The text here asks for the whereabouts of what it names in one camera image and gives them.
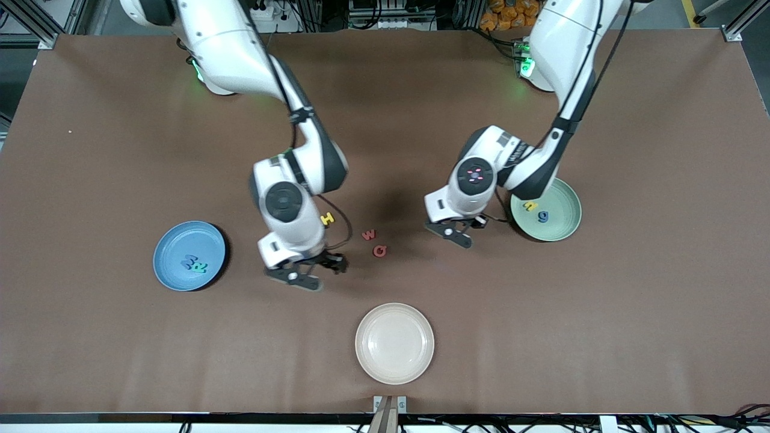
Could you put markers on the metal table edge bracket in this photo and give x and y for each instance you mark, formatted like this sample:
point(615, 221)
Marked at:
point(390, 415)

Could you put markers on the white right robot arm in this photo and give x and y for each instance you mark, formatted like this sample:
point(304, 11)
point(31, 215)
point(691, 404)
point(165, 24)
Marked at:
point(295, 228)

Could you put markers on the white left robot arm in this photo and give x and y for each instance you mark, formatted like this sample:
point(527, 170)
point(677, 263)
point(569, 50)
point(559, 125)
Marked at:
point(565, 42)

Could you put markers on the cream plate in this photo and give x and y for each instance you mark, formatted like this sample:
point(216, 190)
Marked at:
point(394, 343)

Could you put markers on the green plate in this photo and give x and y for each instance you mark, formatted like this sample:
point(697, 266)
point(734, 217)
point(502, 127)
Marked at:
point(562, 227)

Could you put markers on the teal foam letter R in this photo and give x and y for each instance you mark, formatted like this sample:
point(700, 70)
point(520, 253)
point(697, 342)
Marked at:
point(201, 268)

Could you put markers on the red foam letter W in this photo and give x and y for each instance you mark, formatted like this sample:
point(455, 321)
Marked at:
point(368, 236)

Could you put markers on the blue plate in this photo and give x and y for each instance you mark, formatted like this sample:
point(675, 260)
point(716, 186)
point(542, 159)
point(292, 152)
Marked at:
point(180, 240)

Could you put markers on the blue foam capital letter M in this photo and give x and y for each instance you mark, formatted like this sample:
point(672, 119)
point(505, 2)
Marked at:
point(186, 260)

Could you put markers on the red foam letter Q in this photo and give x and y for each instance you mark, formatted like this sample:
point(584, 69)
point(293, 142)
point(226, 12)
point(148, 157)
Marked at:
point(375, 251)

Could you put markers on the blue foam letter g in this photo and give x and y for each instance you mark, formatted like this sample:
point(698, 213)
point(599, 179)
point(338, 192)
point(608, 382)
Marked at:
point(539, 217)

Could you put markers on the grey aluminium frame post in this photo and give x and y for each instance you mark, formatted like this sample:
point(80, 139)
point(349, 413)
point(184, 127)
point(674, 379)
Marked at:
point(731, 33)
point(45, 41)

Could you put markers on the orange packets pile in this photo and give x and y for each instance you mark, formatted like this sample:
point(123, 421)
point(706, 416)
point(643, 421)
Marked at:
point(511, 15)

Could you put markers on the dark equipment rack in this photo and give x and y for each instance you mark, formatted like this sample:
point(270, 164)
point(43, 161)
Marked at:
point(391, 12)

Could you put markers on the yellow foam letter H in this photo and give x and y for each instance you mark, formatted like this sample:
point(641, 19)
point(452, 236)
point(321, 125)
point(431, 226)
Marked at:
point(328, 219)

